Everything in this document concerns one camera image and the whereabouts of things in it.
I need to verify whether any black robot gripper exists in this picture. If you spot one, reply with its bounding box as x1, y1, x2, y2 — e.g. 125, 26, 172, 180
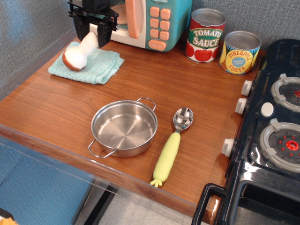
67, 0, 119, 48

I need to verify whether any red and white plush mushroom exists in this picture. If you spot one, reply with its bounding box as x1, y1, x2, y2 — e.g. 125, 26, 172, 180
62, 32, 98, 72

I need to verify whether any small steel pan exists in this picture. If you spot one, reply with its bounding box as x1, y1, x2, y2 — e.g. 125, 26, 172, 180
88, 97, 158, 158

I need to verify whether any light blue folded towel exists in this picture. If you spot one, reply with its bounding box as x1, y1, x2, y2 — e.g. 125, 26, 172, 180
48, 49, 124, 84

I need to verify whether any teal toy microwave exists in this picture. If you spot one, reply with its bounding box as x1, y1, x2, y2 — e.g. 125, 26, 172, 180
89, 0, 193, 53

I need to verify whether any tomato sauce can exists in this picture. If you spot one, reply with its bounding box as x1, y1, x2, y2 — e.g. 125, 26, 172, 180
185, 8, 226, 63

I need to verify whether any pineapple slices can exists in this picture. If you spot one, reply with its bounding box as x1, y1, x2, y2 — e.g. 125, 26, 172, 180
219, 30, 262, 75

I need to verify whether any orange object at corner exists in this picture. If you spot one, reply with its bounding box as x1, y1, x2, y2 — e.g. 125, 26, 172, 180
0, 208, 18, 225

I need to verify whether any black toy stove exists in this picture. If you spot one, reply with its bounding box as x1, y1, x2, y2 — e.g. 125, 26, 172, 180
192, 39, 300, 225

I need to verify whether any spoon with green handle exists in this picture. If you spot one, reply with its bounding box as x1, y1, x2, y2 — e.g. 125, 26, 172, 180
150, 107, 194, 188

